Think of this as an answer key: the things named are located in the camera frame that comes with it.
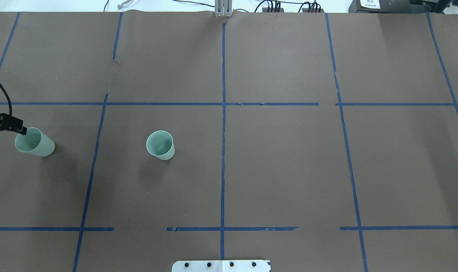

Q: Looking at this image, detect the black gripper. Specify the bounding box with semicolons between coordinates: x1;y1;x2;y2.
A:
0;113;28;135

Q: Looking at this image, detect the mint green cup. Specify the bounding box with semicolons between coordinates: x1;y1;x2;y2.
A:
14;127;55;157
146;130;175;161

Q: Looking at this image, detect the black power strip left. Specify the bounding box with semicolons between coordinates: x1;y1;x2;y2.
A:
261;1;284;13

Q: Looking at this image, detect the black power strip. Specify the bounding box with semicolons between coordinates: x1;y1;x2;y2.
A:
298;1;324;13
261;1;284;13

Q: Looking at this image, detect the black power strip right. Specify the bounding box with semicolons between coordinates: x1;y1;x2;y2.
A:
298;1;324;13

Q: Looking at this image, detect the black box with label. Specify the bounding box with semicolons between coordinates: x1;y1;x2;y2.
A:
348;0;412;14

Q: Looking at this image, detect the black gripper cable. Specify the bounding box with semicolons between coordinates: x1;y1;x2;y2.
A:
0;75;13;117

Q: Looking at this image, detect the black cable on wall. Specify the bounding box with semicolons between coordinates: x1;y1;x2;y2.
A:
172;0;216;7

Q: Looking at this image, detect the aluminium profile post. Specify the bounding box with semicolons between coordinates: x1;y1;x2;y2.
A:
214;0;233;17

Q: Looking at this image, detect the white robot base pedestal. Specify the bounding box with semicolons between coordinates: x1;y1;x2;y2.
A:
171;260;271;272

